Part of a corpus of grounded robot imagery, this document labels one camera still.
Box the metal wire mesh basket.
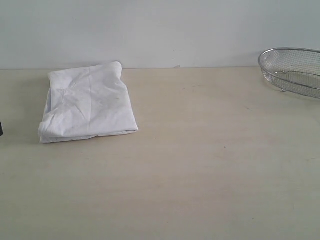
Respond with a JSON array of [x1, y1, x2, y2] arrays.
[[258, 47, 320, 99]]

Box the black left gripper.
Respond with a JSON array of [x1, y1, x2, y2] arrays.
[[0, 122, 3, 137]]

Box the white t-shirt red logo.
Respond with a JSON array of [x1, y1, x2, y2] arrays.
[[38, 61, 139, 144]]

